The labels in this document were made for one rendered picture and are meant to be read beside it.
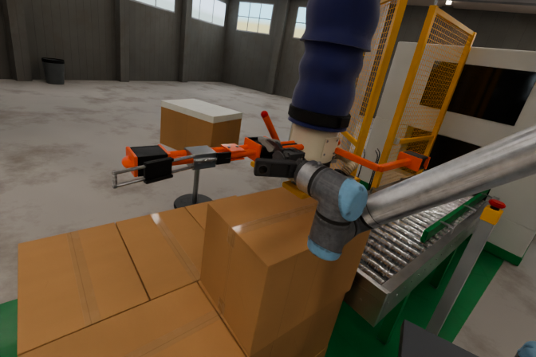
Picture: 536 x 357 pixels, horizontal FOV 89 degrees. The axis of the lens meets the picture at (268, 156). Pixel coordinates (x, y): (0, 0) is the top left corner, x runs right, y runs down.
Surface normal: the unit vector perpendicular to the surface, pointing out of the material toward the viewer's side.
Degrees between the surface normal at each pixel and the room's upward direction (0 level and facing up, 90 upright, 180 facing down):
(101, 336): 0
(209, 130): 90
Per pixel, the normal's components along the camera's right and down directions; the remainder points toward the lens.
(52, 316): 0.16, -0.93
